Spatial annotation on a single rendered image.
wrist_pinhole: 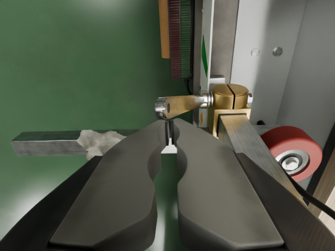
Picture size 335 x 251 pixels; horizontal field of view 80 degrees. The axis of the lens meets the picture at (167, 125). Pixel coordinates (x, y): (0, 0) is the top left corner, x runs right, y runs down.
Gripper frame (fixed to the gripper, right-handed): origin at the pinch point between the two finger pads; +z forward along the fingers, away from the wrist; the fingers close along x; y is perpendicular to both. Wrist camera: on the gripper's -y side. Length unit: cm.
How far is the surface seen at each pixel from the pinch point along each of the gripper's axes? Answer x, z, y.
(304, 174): 17.7, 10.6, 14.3
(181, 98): 0.8, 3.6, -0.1
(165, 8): -3, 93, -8
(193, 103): 2.1, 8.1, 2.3
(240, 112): 8.9, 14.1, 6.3
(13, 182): -130, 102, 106
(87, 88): -52, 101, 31
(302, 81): 27.9, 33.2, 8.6
